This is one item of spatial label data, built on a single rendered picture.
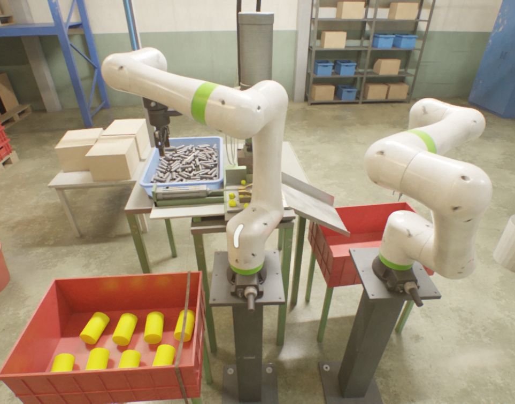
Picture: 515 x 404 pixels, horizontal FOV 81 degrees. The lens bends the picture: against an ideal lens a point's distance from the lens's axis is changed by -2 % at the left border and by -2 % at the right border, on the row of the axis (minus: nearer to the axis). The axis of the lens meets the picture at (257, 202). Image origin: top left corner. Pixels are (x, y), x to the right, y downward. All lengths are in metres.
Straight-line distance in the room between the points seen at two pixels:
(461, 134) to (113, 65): 1.02
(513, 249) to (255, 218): 2.39
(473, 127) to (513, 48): 6.22
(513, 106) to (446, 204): 6.64
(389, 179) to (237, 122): 0.39
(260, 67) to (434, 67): 6.86
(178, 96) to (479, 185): 0.73
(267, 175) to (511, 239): 2.34
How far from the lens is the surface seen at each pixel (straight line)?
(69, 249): 3.08
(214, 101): 0.83
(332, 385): 2.00
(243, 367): 1.60
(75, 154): 2.95
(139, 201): 1.60
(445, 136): 0.97
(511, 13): 7.52
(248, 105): 0.80
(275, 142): 0.99
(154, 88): 0.95
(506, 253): 3.11
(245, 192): 1.40
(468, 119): 1.12
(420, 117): 1.20
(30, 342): 1.41
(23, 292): 2.88
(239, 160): 1.29
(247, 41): 1.17
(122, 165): 2.64
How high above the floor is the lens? 1.78
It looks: 34 degrees down
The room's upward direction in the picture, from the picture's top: straight up
